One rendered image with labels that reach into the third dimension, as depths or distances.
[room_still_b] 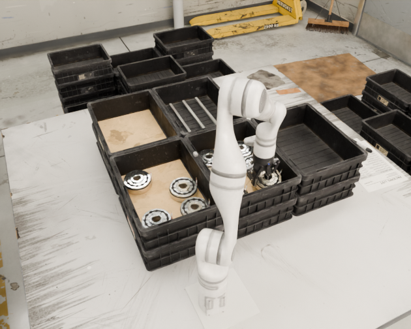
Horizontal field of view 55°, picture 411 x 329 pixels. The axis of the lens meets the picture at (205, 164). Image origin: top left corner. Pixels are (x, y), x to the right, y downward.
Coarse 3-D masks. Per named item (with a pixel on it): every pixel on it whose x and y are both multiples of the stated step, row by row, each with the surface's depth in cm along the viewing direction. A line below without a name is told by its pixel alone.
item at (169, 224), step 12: (156, 144) 154; (120, 156) 149; (192, 156) 149; (120, 180) 139; (132, 204) 131; (132, 216) 129; (180, 216) 127; (192, 216) 127; (204, 216) 130; (144, 228) 123; (156, 228) 123; (168, 228) 126
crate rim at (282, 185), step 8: (240, 120) 166; (248, 120) 166; (216, 128) 162; (192, 136) 159; (280, 152) 151; (200, 160) 147; (208, 168) 144; (280, 184) 138; (288, 184) 139; (296, 184) 141; (256, 192) 135; (264, 192) 136; (272, 192) 138; (248, 200) 135
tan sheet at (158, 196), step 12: (156, 168) 159; (168, 168) 159; (180, 168) 159; (156, 180) 154; (168, 180) 154; (156, 192) 149; (168, 192) 149; (144, 204) 144; (156, 204) 144; (168, 204) 144; (180, 204) 144
